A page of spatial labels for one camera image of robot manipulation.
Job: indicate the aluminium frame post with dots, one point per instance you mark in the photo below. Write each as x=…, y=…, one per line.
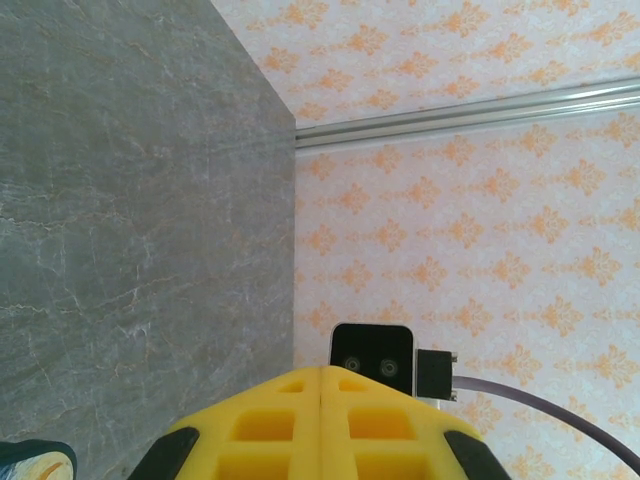
x=450, y=117

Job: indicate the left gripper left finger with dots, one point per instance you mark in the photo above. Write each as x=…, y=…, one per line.
x=305, y=425

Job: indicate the starry night painted box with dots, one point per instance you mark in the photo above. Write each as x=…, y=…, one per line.
x=30, y=462

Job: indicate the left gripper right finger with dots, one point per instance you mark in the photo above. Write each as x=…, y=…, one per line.
x=332, y=425

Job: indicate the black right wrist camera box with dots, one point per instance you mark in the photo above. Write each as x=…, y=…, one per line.
x=372, y=345

